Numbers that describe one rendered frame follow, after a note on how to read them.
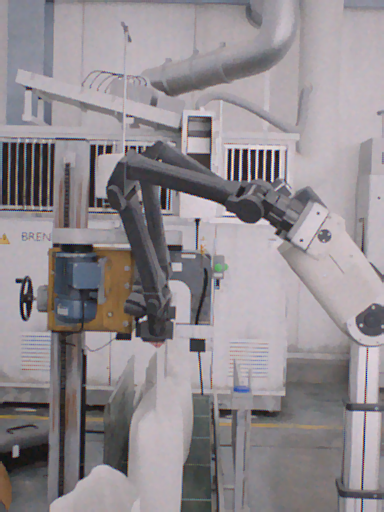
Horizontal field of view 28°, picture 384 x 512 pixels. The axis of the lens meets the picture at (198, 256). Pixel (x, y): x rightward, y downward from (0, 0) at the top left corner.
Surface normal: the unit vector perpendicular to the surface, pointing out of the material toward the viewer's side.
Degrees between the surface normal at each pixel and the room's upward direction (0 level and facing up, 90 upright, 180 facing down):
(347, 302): 115
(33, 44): 90
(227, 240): 90
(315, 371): 90
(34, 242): 90
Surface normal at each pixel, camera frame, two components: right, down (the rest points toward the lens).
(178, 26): -0.01, 0.05
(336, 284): 0.29, 0.48
